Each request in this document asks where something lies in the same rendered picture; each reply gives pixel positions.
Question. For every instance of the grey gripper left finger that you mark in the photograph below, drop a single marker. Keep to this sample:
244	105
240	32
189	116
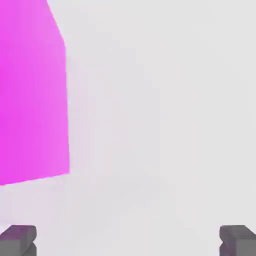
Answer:
18	242

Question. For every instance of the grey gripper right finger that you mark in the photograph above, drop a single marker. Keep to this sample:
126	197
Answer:
239	242

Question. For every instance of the large magenta box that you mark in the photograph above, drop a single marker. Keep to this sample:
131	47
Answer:
32	96

